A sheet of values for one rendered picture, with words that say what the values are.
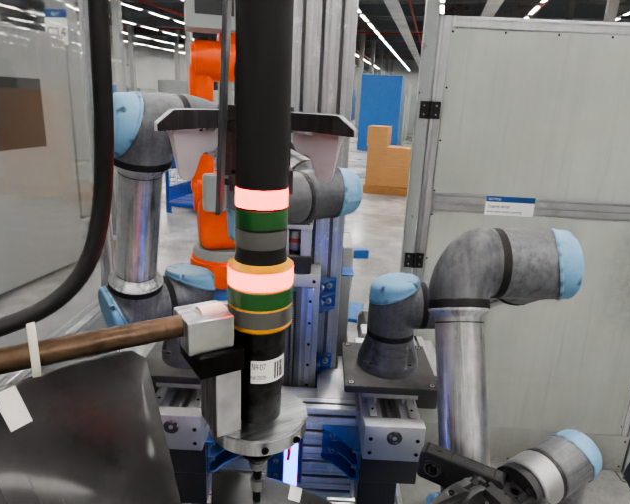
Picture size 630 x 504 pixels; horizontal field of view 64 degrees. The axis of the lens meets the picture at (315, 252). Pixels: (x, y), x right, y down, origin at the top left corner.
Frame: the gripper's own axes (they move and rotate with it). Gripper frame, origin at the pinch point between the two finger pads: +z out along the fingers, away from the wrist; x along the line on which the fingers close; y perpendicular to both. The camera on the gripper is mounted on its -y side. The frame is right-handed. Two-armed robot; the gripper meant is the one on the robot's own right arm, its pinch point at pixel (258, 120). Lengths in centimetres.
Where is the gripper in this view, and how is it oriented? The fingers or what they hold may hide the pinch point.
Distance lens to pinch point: 39.5
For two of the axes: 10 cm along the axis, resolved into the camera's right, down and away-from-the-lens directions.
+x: -9.9, 0.0, -1.3
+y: -0.4, 9.6, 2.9
